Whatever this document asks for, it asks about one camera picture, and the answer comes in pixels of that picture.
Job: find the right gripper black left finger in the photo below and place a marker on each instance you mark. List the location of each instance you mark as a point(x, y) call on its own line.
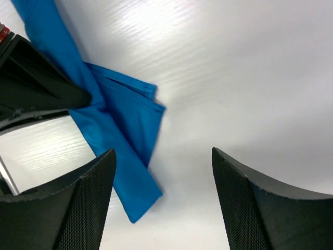
point(68, 212)

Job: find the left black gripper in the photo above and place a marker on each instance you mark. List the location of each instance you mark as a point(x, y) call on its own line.
point(32, 88)

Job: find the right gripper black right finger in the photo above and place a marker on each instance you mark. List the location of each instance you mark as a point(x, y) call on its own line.
point(260, 212)

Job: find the blue cloth napkin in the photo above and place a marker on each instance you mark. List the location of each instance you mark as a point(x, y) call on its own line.
point(123, 114)

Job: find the aluminium mounting rail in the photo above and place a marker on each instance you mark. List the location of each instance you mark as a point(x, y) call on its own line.
point(6, 176)

